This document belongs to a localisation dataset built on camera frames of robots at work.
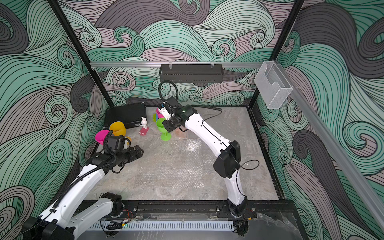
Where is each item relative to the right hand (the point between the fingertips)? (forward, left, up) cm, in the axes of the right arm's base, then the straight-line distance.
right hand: (167, 126), depth 81 cm
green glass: (+7, +4, -20) cm, 22 cm away
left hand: (-12, +16, -8) cm, 22 cm away
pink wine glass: (+15, +7, -8) cm, 19 cm away
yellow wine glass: (+4, +32, -8) cm, 33 cm away
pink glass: (-11, +29, +7) cm, 32 cm away
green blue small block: (+24, +15, -20) cm, 35 cm away
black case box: (+27, +34, -20) cm, 48 cm away
